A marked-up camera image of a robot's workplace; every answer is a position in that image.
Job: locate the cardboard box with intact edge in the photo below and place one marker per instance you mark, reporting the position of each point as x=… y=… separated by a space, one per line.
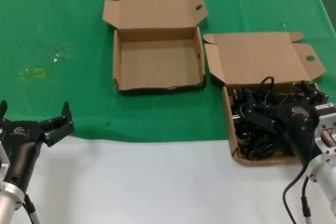
x=257 y=56

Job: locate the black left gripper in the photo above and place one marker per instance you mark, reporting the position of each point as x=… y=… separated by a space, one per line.
x=22 y=142

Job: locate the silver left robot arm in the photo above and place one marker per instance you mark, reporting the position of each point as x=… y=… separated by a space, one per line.
x=8 y=200

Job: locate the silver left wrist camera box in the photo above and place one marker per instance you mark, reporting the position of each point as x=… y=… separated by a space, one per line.
x=3 y=161

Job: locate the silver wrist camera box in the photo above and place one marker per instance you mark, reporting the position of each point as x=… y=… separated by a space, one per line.
x=3 y=161
x=325 y=123

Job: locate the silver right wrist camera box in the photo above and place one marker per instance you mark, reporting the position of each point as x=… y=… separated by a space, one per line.
x=325 y=123

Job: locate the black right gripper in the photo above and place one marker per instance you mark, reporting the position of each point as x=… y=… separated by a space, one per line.
x=299 y=129

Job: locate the green table cloth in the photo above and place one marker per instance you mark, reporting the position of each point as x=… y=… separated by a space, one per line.
x=65 y=24

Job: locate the cardboard box with torn edge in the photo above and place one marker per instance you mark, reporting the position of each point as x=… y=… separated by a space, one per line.
x=157 y=58

